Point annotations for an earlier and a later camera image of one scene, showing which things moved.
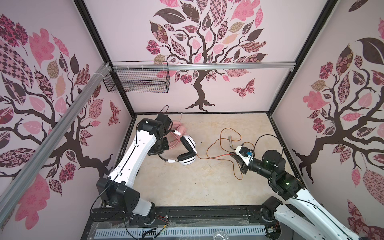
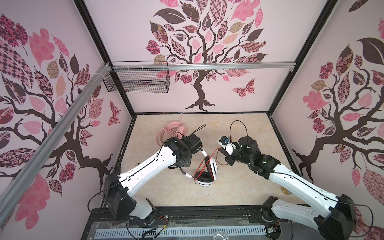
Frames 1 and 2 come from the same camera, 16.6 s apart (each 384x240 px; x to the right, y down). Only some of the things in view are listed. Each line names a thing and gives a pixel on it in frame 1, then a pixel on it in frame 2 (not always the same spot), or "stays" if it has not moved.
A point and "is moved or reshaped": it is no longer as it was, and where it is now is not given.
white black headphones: (188, 158) is moved or reshaped
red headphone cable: (227, 159) -> (209, 158)
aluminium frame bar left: (11, 195) stays
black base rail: (224, 214) stays
